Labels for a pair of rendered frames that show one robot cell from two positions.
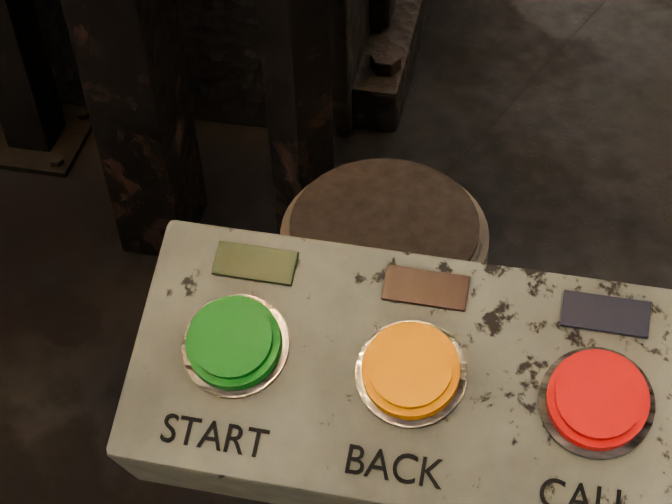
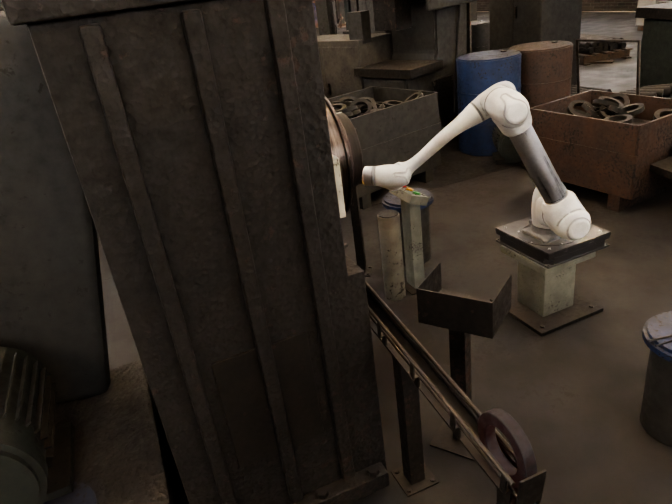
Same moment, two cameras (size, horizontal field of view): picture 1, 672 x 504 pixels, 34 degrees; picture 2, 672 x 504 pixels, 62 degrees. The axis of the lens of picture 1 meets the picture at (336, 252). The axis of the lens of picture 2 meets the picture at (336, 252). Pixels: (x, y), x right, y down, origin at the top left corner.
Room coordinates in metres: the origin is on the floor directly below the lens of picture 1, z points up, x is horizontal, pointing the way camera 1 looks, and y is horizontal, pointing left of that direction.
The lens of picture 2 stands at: (2.23, 2.15, 1.70)
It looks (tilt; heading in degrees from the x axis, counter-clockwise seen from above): 26 degrees down; 237
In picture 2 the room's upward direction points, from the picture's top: 8 degrees counter-clockwise
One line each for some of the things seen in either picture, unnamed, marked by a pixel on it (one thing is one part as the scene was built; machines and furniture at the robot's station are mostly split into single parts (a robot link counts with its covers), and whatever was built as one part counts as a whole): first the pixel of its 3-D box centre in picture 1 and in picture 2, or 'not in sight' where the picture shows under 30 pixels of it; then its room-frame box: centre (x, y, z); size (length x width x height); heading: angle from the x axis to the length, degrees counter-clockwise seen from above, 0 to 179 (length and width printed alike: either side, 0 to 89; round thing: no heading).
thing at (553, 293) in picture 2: not in sight; (545, 281); (-0.02, 0.65, 0.16); 0.40 x 0.40 x 0.31; 78
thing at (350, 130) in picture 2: not in sight; (342, 150); (1.05, 0.48, 1.11); 0.28 x 0.06 x 0.28; 76
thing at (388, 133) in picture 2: not in sight; (364, 142); (-0.68, -1.62, 0.39); 1.03 x 0.83 x 0.77; 1
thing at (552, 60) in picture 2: not in sight; (538, 92); (-2.60, -1.26, 0.45); 0.59 x 0.59 x 0.89
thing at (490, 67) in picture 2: not in sight; (488, 102); (-2.08, -1.44, 0.45); 0.59 x 0.59 x 0.89
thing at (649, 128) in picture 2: not in sight; (608, 144); (-1.74, -0.03, 0.33); 0.93 x 0.73 x 0.66; 83
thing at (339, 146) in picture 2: not in sight; (317, 156); (1.14, 0.46, 1.11); 0.47 x 0.06 x 0.47; 76
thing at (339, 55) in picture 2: not in sight; (343, 89); (-1.61, -3.09, 0.55); 1.10 x 0.53 x 1.10; 96
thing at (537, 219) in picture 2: not in sight; (550, 202); (-0.02, 0.65, 0.60); 0.18 x 0.16 x 0.22; 58
